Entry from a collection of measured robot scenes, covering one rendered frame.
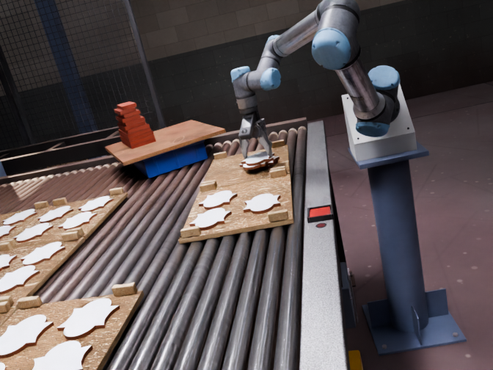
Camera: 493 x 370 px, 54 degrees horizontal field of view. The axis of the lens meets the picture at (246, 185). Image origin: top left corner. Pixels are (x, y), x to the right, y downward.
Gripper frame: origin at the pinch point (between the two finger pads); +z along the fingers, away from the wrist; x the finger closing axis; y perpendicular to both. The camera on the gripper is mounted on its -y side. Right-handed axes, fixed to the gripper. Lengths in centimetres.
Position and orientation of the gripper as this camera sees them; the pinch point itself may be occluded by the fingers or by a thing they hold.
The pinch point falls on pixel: (257, 158)
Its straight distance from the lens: 193.4
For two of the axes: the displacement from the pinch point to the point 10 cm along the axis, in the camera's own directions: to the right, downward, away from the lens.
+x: -9.1, 0.8, 4.0
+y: 3.4, -3.8, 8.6
